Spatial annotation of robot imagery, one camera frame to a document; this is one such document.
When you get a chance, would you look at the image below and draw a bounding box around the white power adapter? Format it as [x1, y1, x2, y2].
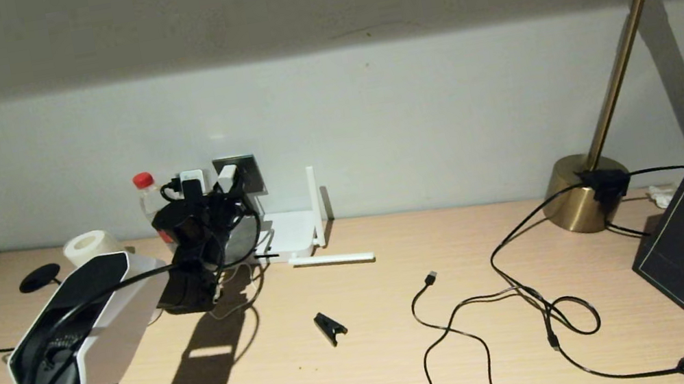
[215, 163, 243, 195]

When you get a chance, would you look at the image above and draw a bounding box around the white router with antennas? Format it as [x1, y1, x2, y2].
[243, 158, 375, 281]

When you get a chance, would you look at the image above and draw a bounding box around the clear water bottle red cap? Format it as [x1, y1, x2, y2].
[132, 169, 179, 248]

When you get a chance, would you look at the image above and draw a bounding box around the white toilet paper roll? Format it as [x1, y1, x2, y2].
[60, 226, 126, 270]

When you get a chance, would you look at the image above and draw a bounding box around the small black clip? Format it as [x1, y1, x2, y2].
[312, 309, 350, 351]

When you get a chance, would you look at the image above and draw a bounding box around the black round desk grommet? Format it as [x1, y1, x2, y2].
[16, 262, 64, 295]

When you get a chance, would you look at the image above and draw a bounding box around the grey wall power socket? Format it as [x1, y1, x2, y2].
[212, 154, 265, 203]

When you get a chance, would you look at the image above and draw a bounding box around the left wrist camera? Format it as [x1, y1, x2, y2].
[178, 167, 208, 202]

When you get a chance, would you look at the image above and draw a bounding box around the thin white power cable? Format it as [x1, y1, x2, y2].
[201, 263, 262, 323]

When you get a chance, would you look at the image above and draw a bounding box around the black left camera cable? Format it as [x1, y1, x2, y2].
[0, 165, 279, 374]

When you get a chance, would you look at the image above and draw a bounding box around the black USB cable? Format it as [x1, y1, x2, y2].
[405, 254, 566, 384]

